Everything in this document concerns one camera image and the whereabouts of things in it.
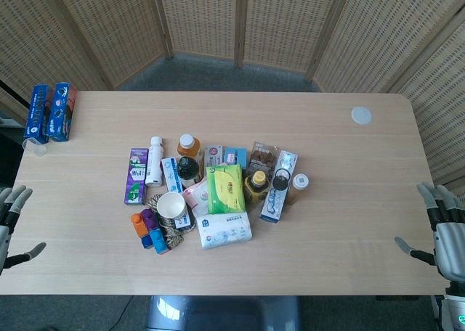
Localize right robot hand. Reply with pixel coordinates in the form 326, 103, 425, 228
394, 181, 465, 287

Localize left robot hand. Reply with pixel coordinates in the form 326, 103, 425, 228
0, 184, 47, 271

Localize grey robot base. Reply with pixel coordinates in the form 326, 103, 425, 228
145, 295, 302, 331

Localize orange plastic block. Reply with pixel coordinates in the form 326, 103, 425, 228
130, 213, 150, 240

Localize purple plastic block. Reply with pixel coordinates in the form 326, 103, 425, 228
140, 208, 160, 232

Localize light blue plastic block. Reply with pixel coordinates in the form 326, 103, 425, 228
149, 228, 169, 255

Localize clear plastic measuring cup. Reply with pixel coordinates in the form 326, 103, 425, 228
23, 137, 47, 158

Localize blue and red cookie box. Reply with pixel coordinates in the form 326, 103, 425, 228
45, 81, 78, 142

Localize purple toothpaste box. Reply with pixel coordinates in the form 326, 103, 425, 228
124, 147, 150, 206

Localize white round table grommet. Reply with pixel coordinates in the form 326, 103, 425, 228
350, 106, 373, 126

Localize brown bottle white cap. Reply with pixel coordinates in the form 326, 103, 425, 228
287, 173, 311, 205

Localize white drink bottle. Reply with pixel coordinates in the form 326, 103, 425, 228
145, 136, 164, 187

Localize white paper cup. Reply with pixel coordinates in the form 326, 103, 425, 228
156, 192, 190, 221

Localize white and blue slim box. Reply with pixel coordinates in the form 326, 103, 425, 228
161, 157, 183, 194

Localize small black round lid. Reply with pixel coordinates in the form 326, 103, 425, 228
272, 167, 291, 192

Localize long white and blue box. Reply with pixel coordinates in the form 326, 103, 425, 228
258, 150, 300, 224

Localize dark drink bottle black cap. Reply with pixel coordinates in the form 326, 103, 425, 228
177, 156, 201, 189

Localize white and pink pouch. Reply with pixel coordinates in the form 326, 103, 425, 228
181, 181, 210, 220

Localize dark bottle yellow cap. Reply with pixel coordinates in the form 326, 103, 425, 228
243, 170, 271, 205

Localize orange juice bottle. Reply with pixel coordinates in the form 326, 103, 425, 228
177, 133, 203, 166

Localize brown snack bag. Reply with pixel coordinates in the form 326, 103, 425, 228
245, 140, 280, 179

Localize grey and pink medicine box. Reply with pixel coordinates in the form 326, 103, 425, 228
203, 144, 224, 172

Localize white and blue tissue pack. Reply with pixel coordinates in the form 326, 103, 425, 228
195, 211, 253, 250

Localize green tissue pack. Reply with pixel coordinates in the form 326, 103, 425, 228
206, 164, 247, 215

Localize light blue small box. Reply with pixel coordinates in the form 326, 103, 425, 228
222, 146, 249, 171

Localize bamboo folding screen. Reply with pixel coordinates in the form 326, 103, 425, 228
0, 0, 465, 197

